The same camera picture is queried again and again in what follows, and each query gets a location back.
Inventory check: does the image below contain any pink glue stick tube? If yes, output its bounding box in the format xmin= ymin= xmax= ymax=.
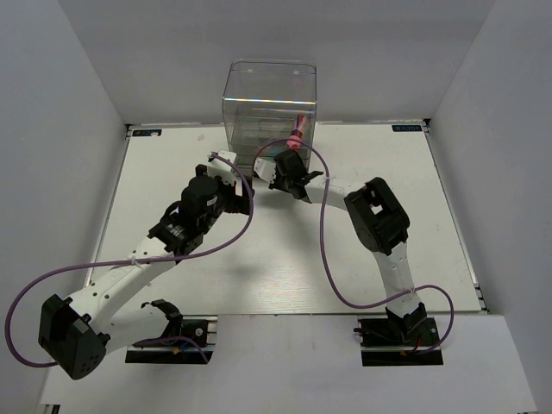
xmin=286 ymin=115 xmax=308 ymax=149

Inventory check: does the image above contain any clear organizer top lid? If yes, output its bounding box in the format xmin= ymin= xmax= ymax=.
xmin=222 ymin=60 xmax=317 ymax=125

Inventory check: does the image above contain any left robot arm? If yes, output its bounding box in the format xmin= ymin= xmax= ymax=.
xmin=38 ymin=152 xmax=254 ymax=380

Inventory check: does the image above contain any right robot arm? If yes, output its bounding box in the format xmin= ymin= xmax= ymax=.
xmin=254 ymin=149 xmax=427 ymax=344

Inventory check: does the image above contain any clear acrylic drawer organizer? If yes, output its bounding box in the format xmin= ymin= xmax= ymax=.
xmin=221 ymin=61 xmax=319 ymax=178

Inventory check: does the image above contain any left corner blue label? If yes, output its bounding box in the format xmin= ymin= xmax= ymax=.
xmin=132 ymin=129 xmax=162 ymax=137

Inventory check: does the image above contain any corner blue label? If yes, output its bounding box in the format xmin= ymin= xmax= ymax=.
xmin=132 ymin=129 xmax=162 ymax=137
xmin=392 ymin=124 xmax=423 ymax=133

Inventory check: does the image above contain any right corner blue label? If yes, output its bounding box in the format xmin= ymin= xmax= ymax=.
xmin=392 ymin=124 xmax=423 ymax=133

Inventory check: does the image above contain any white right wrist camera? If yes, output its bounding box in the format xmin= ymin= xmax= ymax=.
xmin=253 ymin=157 xmax=277 ymax=184

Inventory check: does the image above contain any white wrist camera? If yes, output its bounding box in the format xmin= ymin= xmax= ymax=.
xmin=208 ymin=150 xmax=237 ymax=172
xmin=253 ymin=157 xmax=277 ymax=184

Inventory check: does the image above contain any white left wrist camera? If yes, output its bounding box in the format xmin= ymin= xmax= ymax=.
xmin=208 ymin=150 xmax=237 ymax=172

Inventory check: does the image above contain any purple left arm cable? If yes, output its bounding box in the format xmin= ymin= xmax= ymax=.
xmin=3 ymin=153 xmax=255 ymax=368

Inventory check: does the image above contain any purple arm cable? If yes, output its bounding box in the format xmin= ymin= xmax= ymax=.
xmin=254 ymin=138 xmax=456 ymax=357
xmin=3 ymin=153 xmax=255 ymax=368

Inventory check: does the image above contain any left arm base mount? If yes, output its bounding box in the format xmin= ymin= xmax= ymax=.
xmin=125 ymin=317 xmax=218 ymax=365

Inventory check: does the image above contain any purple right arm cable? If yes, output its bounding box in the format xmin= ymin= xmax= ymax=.
xmin=254 ymin=138 xmax=456 ymax=357

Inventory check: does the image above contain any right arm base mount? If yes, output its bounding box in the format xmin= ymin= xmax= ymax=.
xmin=353 ymin=317 xmax=443 ymax=367

